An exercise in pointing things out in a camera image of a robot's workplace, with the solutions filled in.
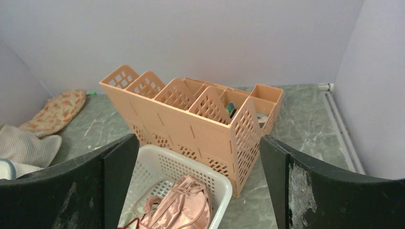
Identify pink satin garment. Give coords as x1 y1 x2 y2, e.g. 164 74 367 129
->
134 175 212 229

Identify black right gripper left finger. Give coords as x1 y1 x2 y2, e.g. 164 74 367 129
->
0 134 139 229

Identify items inside organizer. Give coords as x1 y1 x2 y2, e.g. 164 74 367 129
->
225 103 268 125

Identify peach plastic desk organizer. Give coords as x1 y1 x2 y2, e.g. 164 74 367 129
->
99 65 284 197

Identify white cable conduit rail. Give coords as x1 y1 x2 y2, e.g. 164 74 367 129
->
317 83 366 175

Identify white mesh laundry bag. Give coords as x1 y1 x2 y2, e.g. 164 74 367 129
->
0 125 62 180

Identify floral fabric pouch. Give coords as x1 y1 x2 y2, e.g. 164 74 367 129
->
19 90 86 138

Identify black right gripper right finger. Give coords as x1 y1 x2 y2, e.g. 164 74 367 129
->
260 135 405 229

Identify white plastic laundry basket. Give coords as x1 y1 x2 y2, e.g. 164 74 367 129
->
118 145 233 229

